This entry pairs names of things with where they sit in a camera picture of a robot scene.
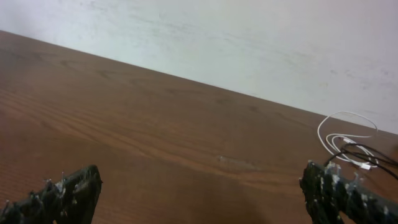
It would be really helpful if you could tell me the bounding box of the white usb cable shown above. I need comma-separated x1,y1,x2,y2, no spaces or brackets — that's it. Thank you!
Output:
317,111,379,171

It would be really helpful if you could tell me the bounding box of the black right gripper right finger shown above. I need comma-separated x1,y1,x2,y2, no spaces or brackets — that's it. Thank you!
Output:
299,161,397,224

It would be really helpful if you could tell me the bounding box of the black usb cable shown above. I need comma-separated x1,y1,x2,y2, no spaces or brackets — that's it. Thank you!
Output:
323,142,398,181

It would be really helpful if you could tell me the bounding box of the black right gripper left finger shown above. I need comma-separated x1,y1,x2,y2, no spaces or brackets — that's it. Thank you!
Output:
1,165,103,224

